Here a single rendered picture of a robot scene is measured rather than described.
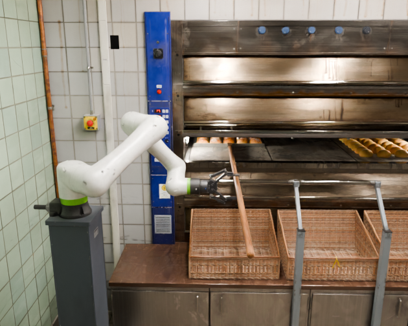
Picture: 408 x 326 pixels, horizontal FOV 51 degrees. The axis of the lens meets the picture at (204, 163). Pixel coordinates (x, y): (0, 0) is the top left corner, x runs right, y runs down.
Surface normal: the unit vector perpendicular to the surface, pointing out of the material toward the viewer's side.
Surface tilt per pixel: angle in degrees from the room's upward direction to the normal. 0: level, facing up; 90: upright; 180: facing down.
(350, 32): 90
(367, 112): 70
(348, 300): 90
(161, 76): 90
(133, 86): 90
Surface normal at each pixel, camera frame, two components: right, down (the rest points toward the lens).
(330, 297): -0.03, 0.29
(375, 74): -0.06, -0.09
